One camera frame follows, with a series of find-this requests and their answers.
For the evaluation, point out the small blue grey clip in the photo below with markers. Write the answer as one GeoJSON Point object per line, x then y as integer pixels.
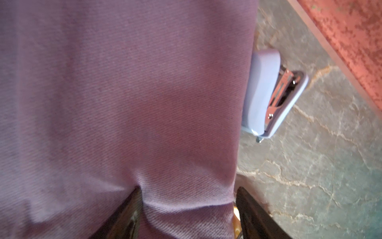
{"type": "Point", "coordinates": [271, 93]}

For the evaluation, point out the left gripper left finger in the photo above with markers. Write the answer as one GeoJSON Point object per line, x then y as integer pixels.
{"type": "Point", "coordinates": [124, 223]}

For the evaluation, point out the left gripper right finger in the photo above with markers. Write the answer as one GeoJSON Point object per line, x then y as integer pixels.
{"type": "Point", "coordinates": [256, 223]}

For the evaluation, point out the purple trousers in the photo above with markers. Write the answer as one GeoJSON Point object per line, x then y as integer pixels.
{"type": "Point", "coordinates": [99, 97]}

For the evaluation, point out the small tan wooden object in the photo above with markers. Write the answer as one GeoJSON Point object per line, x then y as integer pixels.
{"type": "Point", "coordinates": [236, 223]}

